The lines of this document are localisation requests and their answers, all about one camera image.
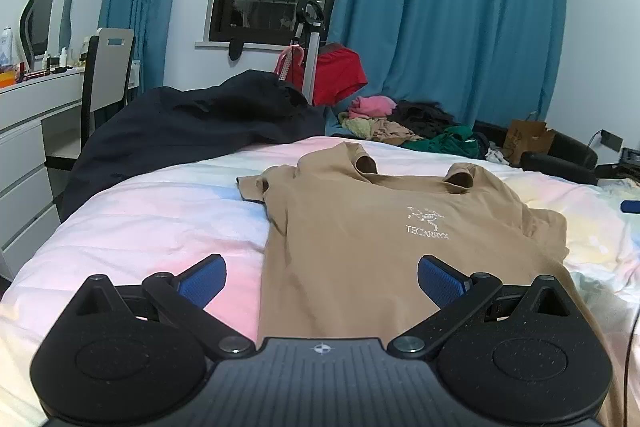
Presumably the tan t-shirt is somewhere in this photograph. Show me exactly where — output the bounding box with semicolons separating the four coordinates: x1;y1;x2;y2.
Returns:
236;141;626;427

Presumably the black clothes pile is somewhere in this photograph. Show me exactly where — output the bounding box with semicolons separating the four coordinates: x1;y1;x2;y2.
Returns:
388;101;454;139

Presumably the pink clothes hanger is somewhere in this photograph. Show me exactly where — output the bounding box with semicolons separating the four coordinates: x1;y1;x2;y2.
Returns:
274;43;305;81

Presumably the black armchair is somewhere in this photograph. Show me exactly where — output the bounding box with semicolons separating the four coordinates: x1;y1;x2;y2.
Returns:
472;120;600;186

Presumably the pastel bed sheet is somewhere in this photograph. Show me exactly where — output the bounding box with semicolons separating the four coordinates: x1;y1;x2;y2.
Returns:
1;136;639;426

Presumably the brown paper bag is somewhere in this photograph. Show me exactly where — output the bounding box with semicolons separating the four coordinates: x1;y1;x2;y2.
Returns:
502;119;555;166

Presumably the green garment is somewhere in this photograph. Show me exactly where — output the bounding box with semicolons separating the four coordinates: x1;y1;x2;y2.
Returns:
401;126;488;159

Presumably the beige garment in pile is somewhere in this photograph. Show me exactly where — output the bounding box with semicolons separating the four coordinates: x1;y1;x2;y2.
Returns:
370;118;422;145

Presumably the yellow-green garment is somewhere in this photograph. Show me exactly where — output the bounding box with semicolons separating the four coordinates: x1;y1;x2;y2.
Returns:
338;112;378;140

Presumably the dark navy jacket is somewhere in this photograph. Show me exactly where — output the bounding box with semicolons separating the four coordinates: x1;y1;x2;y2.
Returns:
61;69;326;220

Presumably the pink folded garment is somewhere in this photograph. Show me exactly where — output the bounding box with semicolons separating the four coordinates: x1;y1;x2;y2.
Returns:
347;95;396;118

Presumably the white dresser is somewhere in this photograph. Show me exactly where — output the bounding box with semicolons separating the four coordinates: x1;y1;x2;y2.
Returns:
0;68;84;280

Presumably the grey black chair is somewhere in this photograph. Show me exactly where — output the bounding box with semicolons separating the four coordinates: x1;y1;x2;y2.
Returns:
42;28;136;171

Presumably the red shirt on stand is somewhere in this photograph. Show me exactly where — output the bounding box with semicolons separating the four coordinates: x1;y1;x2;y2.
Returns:
288;43;368;106

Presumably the right blue curtain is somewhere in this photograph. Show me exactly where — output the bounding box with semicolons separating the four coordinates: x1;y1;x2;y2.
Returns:
329;0;566;126

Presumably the silver garment steamer stand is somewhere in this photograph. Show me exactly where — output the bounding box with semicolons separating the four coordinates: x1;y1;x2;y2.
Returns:
292;0;324;105

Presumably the wavy vanity mirror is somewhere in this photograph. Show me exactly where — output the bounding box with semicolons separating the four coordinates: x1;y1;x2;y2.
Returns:
18;0;73;70

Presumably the white spray bottle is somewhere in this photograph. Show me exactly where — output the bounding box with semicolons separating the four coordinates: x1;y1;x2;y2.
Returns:
0;26;14;72

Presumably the black wall socket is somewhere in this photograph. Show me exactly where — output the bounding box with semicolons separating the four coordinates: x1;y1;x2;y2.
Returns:
600;129;623;153

